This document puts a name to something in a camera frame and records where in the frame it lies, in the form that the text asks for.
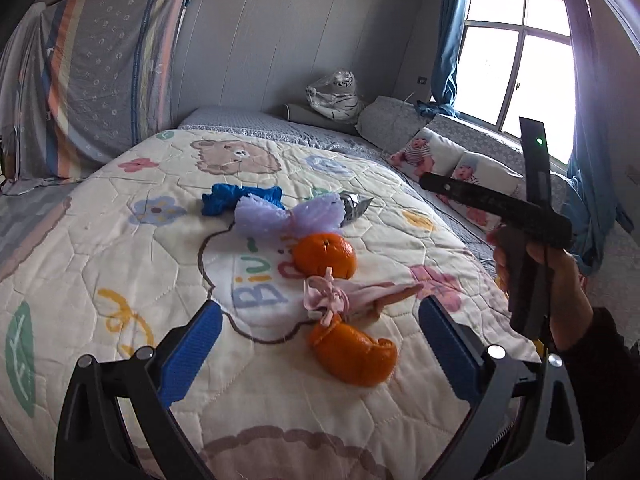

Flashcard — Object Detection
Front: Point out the baby print pillow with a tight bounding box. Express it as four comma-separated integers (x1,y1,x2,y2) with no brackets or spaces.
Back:
389,126,467,187
449,151,527,233

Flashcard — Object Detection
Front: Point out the whole tangerine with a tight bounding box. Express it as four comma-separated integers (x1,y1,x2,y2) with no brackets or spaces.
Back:
292,232,359,281

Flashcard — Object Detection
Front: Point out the person's right forearm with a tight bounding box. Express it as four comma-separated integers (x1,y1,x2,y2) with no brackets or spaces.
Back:
554,306,640,463

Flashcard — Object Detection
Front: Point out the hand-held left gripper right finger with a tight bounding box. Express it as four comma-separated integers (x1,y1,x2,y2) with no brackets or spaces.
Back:
419,296,587,480

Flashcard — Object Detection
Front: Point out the white hanging cloth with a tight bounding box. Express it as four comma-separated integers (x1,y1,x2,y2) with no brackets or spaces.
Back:
0,4,52,183

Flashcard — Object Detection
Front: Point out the blue tied curtain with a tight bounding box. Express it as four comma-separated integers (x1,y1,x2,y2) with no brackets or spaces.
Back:
430,0,472,120

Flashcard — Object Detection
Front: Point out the person's right hand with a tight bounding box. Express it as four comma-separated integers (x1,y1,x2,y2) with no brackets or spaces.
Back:
486,227,595,353

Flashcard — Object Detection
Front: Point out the grey pillow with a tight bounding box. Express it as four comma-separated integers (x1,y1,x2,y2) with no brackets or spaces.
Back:
284,103,362,137

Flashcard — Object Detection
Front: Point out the striped cloth covered wardrobe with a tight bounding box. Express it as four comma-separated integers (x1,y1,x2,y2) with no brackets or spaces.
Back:
39,0,193,182

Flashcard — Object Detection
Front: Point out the blue glove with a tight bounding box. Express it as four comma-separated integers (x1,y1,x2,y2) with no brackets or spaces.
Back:
201,183,284,219

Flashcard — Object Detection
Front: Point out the large tangerine peel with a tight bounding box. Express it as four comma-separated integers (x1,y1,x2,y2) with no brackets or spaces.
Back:
307,312,399,389

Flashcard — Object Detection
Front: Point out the tiger plush in plastic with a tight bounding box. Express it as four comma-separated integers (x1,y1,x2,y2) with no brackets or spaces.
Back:
305,68,367,122

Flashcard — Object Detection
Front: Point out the large window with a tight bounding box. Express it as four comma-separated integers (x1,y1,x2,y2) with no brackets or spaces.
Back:
449,0,578,163

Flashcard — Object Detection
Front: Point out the silver wrapper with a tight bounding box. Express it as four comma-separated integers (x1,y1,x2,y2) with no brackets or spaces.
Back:
340,191,377,224

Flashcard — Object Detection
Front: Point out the cartoon bear quilt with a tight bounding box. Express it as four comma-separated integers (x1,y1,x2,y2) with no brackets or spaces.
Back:
0,127,543,480

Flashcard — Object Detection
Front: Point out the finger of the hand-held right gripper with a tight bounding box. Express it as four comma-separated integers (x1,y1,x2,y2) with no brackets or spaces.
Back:
419,171,477,207

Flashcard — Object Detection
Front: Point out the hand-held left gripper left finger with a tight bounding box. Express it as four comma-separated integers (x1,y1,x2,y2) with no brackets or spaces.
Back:
54,301,224,480

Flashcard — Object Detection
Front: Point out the blue hanging curtain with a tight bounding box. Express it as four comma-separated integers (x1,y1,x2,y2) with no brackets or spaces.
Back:
559,0,633,277

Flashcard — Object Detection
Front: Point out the grey floral sofa back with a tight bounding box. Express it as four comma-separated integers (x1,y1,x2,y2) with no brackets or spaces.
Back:
356,94,573,196

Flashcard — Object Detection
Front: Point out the white foam fruit net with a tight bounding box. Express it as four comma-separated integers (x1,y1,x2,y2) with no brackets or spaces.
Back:
234,194,347,239

